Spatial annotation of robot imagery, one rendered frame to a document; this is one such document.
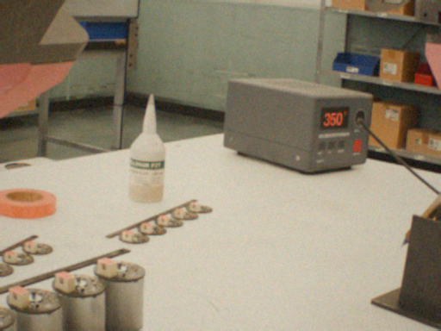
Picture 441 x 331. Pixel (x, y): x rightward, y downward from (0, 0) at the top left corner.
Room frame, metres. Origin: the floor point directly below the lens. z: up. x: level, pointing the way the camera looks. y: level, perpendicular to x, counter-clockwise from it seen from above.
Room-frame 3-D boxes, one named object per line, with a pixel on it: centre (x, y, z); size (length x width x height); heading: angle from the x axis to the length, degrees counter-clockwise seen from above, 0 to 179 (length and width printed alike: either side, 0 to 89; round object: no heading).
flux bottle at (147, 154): (0.68, 0.07, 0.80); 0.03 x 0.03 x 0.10
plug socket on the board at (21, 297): (0.27, 0.08, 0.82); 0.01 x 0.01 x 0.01; 57
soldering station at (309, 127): (0.92, -0.09, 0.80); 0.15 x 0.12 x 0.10; 42
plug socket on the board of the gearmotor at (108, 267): (0.32, 0.05, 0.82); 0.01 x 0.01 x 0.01; 57
